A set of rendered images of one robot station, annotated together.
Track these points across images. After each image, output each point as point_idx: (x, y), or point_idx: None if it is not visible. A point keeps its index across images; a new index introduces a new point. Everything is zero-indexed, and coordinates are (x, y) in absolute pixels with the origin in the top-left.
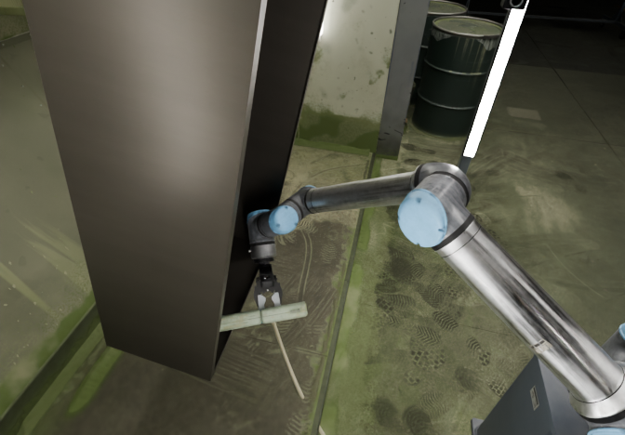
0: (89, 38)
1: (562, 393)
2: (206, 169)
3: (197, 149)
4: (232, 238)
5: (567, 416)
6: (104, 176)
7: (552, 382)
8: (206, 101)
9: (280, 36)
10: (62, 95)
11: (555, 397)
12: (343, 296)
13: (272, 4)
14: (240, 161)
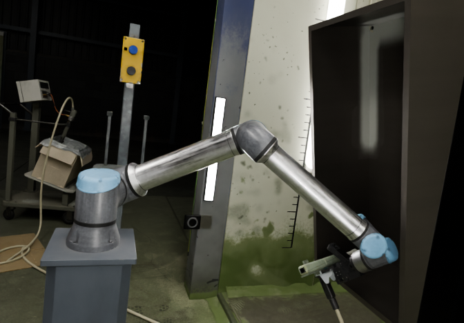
0: (353, 68)
1: (123, 239)
2: (320, 105)
3: (323, 97)
4: (313, 141)
5: (123, 234)
6: (355, 121)
7: (128, 242)
8: (321, 78)
9: (434, 93)
10: (364, 90)
11: (128, 238)
12: None
13: (444, 69)
14: (310, 98)
